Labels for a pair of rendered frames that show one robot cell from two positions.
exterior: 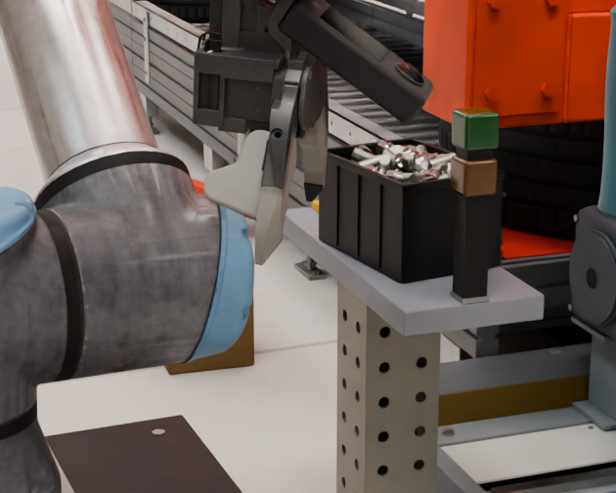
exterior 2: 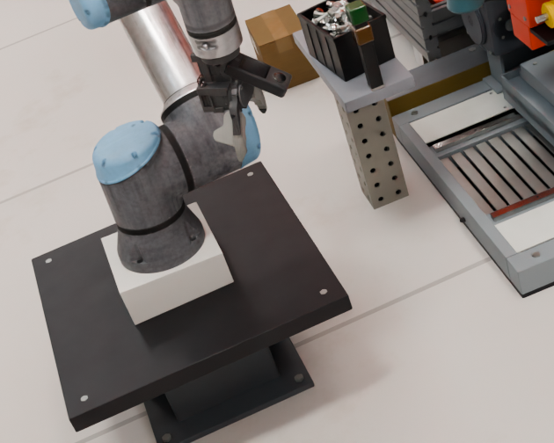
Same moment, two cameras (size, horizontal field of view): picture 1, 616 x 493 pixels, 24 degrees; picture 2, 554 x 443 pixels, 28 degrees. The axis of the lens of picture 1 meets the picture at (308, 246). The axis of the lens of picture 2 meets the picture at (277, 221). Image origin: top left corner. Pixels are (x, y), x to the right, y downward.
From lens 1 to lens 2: 111 cm
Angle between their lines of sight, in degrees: 22
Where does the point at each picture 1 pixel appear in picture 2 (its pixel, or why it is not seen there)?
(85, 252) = (184, 144)
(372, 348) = not seen: hidden behind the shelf
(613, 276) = (477, 21)
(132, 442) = (238, 182)
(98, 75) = (172, 54)
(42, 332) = (176, 181)
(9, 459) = (178, 228)
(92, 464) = (222, 199)
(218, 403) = (302, 108)
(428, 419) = (385, 127)
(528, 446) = (455, 113)
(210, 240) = not seen: hidden behind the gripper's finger
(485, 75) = not seen: outside the picture
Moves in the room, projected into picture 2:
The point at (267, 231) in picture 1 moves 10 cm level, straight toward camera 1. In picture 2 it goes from (239, 150) to (236, 182)
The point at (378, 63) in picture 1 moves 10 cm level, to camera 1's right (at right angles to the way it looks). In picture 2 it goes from (265, 79) to (320, 67)
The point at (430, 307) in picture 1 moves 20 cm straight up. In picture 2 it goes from (357, 97) to (335, 19)
